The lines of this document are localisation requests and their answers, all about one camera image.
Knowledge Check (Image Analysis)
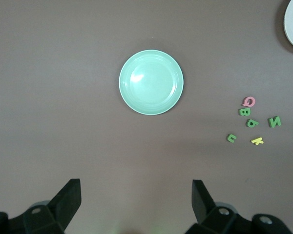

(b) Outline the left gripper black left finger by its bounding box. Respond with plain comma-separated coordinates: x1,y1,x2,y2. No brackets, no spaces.
0,178,83,234

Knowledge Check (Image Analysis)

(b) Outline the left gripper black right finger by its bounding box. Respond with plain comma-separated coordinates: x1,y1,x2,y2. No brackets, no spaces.
185,179,293,234

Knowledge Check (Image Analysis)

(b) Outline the green lowercase letter b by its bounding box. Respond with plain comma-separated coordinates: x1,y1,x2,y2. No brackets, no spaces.
245,118,259,128

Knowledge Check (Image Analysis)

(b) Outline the green foam letter N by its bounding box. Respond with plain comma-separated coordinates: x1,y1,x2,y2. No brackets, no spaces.
267,116,282,128

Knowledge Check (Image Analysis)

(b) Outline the brown table cover mat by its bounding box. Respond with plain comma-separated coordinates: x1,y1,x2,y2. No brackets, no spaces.
0,0,293,234

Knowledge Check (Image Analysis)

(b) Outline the pink foam letter Q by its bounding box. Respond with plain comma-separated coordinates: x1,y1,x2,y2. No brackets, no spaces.
241,96,256,108

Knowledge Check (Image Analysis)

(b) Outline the mint green round plate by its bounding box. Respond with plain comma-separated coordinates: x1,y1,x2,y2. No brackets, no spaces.
118,49,185,116

